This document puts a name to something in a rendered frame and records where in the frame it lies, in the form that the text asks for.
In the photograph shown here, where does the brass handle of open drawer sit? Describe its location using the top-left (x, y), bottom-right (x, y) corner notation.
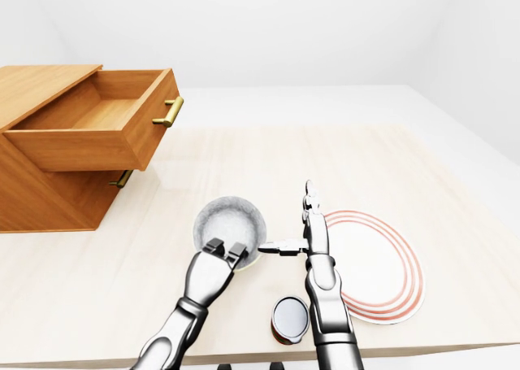
top-left (151, 96), bottom-right (185, 128)

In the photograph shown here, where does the open wooden drawer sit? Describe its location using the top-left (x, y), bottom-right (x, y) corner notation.
top-left (2, 68), bottom-right (181, 173)

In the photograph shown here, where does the brass handle of closed drawer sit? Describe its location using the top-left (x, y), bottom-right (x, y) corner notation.
top-left (108, 169), bottom-right (135, 189)

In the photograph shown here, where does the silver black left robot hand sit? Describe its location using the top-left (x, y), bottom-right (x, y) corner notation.
top-left (180, 237), bottom-right (250, 309)

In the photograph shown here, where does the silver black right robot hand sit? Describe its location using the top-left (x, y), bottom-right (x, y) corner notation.
top-left (257, 179), bottom-right (336, 264)

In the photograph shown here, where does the grey speckled bowl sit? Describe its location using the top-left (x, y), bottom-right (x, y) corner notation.
top-left (192, 195), bottom-right (268, 273)

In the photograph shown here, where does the closed wooden drawer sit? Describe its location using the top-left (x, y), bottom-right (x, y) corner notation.
top-left (43, 169), bottom-right (135, 231)

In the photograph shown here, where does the tin with silver lid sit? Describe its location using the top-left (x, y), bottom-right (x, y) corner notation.
top-left (270, 295), bottom-right (312, 346)

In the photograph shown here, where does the white plate with red rings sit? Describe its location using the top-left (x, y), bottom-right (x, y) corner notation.
top-left (323, 209), bottom-right (426, 326)

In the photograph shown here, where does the wooden cabinet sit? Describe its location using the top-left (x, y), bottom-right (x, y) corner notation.
top-left (0, 63), bottom-right (135, 234)

